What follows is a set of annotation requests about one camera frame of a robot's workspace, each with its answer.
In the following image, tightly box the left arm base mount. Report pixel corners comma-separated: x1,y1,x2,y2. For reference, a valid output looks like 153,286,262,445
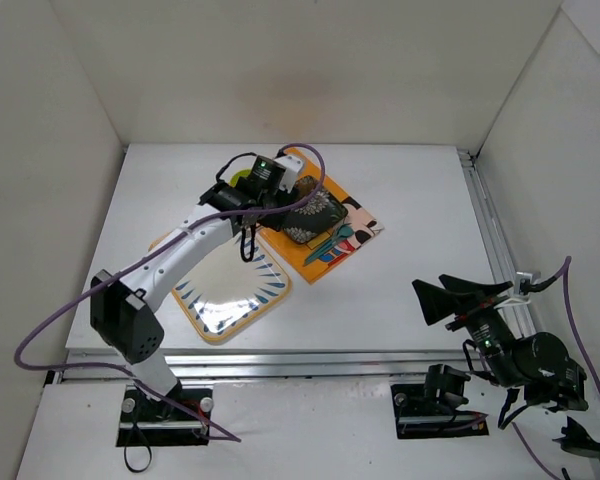
116,386,209,447

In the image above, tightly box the white blue-patterned rectangular plate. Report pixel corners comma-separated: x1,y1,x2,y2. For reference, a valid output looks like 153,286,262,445
158,240,293,352

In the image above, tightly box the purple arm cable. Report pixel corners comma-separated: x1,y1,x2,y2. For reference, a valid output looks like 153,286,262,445
512,255,600,480
13,143,327,444

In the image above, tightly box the teal plastic spoon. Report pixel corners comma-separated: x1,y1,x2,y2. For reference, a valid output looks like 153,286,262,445
304,224,355,263

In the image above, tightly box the teal plastic fork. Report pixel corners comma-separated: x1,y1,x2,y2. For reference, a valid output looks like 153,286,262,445
302,223,349,267

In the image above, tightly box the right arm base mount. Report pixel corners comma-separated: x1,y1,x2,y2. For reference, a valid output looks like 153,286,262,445
390,364,489,440

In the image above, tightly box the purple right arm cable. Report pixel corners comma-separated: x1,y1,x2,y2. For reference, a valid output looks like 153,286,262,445
512,255,600,480

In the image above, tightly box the aluminium frame rail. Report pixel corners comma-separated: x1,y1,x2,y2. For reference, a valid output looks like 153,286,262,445
458,150,600,479
44,349,481,384

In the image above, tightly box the aluminium frame rail front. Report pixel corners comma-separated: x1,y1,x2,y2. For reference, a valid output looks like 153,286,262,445
44,349,481,384

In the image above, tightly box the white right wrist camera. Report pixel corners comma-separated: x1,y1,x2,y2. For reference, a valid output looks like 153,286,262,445
498,271,540,309

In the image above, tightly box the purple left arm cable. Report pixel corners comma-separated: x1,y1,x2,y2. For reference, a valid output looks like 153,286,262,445
13,143,327,444

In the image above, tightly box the black floral square plate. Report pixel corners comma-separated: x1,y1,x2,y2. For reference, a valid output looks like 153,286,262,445
278,175,348,244

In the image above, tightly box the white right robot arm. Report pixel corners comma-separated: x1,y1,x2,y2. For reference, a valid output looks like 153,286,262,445
412,275,600,459

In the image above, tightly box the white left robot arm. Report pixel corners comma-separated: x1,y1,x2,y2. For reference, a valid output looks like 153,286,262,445
90,154,304,399

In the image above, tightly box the aluminium frame rail right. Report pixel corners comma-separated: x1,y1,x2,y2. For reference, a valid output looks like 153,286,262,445
458,150,600,479

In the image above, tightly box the green small bowl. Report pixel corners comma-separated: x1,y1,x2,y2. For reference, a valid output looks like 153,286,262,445
229,169,251,188

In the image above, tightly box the orange cartoon placemat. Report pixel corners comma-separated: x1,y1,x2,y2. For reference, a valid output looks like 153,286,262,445
259,177,384,284

